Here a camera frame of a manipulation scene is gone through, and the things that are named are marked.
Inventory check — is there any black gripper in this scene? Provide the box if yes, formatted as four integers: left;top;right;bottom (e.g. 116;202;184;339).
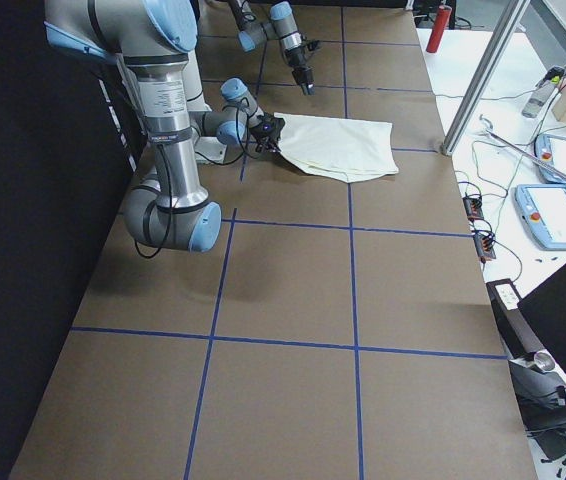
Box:
285;47;314;95
250;113;285;153

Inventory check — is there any cream long-sleeve printed shirt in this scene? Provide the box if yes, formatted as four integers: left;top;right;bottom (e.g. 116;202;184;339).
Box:
279;113;399;184

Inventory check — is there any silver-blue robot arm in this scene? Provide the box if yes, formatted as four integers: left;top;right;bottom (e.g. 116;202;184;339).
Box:
45;1;285;252
228;1;321;96

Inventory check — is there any red cylindrical bottle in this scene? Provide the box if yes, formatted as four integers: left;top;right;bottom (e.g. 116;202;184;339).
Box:
426;4;453;53

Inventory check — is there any reacher grabber stick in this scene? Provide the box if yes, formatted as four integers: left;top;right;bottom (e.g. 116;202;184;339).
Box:
479;114;566;184

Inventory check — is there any near blue teach pendant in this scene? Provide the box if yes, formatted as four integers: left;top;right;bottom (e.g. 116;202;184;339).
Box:
514;184;566;251

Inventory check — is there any black box white label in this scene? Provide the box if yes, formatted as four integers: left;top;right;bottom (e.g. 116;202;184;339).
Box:
486;279;524;347

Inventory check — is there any black monitor on stand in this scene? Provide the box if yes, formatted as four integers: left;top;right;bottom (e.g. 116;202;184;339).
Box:
510;264;566;460

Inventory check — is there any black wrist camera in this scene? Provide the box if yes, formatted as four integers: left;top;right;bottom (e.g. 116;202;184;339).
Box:
301;35;321;52

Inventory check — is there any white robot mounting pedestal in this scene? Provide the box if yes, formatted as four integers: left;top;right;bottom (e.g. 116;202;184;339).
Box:
182;50;227;164

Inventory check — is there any aluminium frame post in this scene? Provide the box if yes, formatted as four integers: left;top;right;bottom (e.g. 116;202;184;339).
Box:
440;0;530;156

